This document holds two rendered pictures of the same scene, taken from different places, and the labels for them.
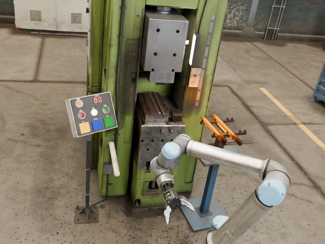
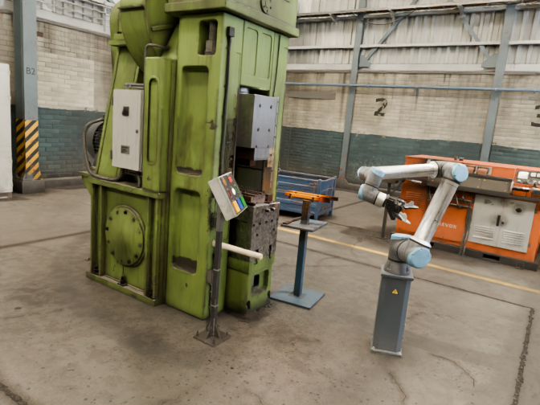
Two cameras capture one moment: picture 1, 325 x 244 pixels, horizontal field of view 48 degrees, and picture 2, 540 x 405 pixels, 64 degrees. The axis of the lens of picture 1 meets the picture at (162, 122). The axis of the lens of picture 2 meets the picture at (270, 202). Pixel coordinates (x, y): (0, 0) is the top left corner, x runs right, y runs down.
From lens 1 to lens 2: 2.34 m
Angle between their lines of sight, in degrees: 42
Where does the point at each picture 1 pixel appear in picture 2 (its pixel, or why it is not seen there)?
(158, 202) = (262, 299)
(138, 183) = (249, 280)
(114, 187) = not seen: hidden behind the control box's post
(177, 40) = (271, 116)
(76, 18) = not seen: outside the picture
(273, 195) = (464, 172)
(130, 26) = (230, 105)
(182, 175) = not seen: hidden behind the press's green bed
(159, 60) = (260, 137)
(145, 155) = (255, 243)
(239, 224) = (442, 210)
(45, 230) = (194, 365)
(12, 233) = (164, 382)
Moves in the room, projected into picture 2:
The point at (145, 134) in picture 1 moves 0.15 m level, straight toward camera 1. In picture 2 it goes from (255, 217) to (268, 221)
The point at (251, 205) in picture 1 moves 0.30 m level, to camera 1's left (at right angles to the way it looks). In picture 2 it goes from (448, 188) to (423, 190)
